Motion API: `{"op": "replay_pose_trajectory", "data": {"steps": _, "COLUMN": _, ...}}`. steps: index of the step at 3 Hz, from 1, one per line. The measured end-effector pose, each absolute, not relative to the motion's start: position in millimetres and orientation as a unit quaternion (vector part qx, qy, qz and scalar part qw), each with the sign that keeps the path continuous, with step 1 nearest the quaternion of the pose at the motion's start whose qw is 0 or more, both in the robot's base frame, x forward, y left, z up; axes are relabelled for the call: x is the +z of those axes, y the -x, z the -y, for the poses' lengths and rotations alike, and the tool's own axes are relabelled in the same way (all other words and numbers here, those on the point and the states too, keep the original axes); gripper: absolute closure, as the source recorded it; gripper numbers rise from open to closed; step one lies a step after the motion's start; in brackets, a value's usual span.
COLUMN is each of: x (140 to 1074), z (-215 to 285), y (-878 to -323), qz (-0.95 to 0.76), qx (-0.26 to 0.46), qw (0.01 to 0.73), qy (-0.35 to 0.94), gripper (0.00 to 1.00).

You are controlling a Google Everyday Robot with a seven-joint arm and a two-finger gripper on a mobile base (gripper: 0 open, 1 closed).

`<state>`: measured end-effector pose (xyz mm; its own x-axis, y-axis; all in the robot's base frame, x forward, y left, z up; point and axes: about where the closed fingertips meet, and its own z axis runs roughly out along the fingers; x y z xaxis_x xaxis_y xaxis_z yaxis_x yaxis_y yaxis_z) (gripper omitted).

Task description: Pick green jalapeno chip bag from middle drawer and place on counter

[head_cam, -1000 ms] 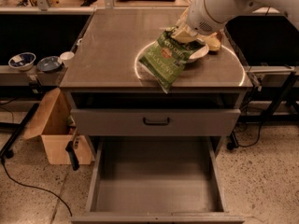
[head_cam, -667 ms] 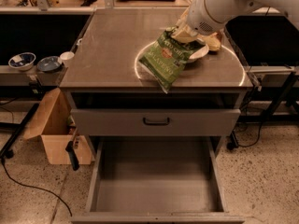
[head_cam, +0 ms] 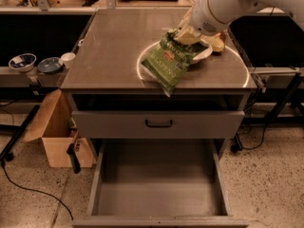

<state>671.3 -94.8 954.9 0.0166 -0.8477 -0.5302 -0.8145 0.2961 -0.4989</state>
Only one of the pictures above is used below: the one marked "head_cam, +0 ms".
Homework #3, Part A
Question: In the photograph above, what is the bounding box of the grey drawer cabinet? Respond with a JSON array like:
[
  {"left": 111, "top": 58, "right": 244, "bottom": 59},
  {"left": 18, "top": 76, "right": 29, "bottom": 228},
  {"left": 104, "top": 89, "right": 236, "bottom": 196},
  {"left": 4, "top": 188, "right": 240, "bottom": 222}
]
[{"left": 61, "top": 9, "right": 256, "bottom": 149}]

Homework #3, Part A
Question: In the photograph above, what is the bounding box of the black floor cable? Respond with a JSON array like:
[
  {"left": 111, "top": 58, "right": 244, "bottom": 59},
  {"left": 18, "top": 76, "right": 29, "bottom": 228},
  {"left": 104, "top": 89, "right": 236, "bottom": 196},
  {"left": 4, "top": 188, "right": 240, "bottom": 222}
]
[{"left": 0, "top": 159, "right": 74, "bottom": 221}]

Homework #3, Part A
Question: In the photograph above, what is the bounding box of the black power cable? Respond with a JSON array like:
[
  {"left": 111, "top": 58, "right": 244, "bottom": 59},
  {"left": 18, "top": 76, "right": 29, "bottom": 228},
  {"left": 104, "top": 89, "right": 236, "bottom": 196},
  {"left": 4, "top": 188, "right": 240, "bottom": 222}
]
[{"left": 230, "top": 125, "right": 267, "bottom": 154}]

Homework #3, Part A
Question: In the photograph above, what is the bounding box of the dark blue bowl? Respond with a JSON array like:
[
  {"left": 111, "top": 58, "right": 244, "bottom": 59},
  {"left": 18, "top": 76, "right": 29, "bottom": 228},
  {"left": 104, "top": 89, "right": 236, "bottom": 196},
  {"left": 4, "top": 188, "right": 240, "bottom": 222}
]
[{"left": 37, "top": 57, "right": 63, "bottom": 74}]

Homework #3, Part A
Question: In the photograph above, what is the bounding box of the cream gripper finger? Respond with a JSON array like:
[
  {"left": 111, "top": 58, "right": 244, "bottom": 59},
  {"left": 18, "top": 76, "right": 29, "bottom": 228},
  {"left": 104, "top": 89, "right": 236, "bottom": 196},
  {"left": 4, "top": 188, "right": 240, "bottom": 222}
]
[
  {"left": 174, "top": 30, "right": 200, "bottom": 45},
  {"left": 178, "top": 9, "right": 192, "bottom": 29}
]

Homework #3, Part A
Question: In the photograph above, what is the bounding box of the open grey middle drawer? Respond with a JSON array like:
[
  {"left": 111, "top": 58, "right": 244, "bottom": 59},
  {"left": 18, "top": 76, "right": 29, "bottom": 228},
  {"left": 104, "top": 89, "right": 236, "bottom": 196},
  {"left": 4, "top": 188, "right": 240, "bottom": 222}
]
[{"left": 72, "top": 140, "right": 249, "bottom": 228}]

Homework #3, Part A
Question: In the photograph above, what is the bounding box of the cardboard box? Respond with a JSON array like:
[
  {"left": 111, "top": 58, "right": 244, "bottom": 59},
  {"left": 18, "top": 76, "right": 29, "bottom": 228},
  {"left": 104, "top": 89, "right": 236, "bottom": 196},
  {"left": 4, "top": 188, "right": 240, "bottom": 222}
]
[{"left": 23, "top": 88, "right": 95, "bottom": 169}]

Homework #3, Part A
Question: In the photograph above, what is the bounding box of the small white cup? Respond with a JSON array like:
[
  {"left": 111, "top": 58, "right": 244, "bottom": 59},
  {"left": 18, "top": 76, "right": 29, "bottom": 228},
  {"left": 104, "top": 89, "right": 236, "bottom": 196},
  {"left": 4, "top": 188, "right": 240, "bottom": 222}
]
[{"left": 61, "top": 52, "right": 76, "bottom": 68}]

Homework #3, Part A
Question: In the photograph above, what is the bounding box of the closed grey top drawer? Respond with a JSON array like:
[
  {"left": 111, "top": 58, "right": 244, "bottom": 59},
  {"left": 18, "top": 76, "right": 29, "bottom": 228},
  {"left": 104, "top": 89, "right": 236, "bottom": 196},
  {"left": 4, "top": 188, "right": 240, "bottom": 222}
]
[{"left": 72, "top": 111, "right": 244, "bottom": 139}]

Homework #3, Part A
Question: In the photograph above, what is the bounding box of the black drawer handle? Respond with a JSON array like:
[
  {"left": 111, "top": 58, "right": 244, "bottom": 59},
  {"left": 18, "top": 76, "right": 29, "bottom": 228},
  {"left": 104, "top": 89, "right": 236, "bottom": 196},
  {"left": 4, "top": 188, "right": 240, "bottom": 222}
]
[{"left": 144, "top": 120, "right": 173, "bottom": 128}]

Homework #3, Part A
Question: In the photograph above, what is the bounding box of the grey side shelf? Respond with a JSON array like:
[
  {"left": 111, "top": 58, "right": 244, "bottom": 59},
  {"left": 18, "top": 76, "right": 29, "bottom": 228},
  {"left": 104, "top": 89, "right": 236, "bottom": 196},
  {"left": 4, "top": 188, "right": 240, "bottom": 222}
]
[{"left": 0, "top": 66, "right": 67, "bottom": 87}]

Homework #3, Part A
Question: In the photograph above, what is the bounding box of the green jalapeno chip bag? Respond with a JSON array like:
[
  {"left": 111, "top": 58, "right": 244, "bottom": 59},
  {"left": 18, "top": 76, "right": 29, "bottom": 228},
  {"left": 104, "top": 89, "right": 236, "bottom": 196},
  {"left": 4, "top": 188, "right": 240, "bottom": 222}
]
[{"left": 141, "top": 29, "right": 210, "bottom": 97}]

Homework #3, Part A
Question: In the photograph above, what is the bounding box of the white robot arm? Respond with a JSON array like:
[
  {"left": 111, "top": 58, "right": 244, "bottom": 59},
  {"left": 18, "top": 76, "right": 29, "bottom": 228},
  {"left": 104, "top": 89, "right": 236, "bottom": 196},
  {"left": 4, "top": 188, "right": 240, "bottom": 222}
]
[{"left": 174, "top": 0, "right": 304, "bottom": 45}]

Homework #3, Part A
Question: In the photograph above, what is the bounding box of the brown chip bag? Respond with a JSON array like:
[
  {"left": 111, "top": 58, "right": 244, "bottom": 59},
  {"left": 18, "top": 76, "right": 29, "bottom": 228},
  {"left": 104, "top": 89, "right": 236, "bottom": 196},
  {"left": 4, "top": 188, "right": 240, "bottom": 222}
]
[{"left": 200, "top": 31, "right": 226, "bottom": 52}]

